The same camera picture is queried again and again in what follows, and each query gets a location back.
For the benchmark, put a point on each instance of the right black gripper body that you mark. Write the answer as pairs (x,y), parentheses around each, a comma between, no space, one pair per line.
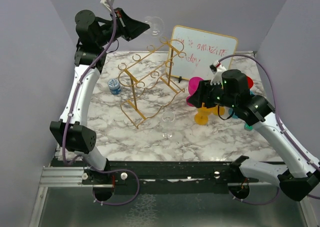
(215,95)

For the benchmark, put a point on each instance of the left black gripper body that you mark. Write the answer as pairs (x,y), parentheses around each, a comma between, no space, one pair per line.
(119,28)

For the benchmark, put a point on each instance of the yellow wine glass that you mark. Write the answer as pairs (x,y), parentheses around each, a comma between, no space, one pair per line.
(217,110)

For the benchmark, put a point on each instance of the orange wine glass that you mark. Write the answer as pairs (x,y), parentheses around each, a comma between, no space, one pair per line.
(202,116)

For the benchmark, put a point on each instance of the pink wine glass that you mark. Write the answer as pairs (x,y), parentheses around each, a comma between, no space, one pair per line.
(192,87)

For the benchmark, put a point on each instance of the clear wine glass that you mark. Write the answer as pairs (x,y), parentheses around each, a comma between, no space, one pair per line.
(167,122)
(156,26)

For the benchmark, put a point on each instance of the gold wire glass rack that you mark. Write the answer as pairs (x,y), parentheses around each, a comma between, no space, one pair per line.
(147,73)

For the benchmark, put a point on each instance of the blue wine glass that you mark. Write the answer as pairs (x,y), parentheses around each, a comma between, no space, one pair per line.
(234,116)

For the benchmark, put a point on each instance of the red wine glass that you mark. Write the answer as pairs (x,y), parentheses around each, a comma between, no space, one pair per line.
(250,82)

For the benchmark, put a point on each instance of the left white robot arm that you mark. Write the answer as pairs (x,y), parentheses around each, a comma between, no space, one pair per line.
(95,35)

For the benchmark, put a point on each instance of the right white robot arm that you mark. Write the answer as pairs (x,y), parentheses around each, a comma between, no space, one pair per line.
(300,172)

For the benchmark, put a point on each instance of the gold framed whiteboard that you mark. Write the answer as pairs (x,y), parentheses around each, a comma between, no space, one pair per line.
(199,49)

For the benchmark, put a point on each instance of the teal green cube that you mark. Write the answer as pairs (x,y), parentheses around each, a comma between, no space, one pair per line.
(248,127)

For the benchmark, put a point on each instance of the blue patterned small jar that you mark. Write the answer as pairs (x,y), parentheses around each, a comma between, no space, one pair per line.
(114,86)

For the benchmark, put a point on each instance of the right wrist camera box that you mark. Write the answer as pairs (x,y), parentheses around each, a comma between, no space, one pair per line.
(217,69)

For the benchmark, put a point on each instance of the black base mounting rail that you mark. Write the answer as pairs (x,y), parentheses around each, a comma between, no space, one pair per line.
(166,177)

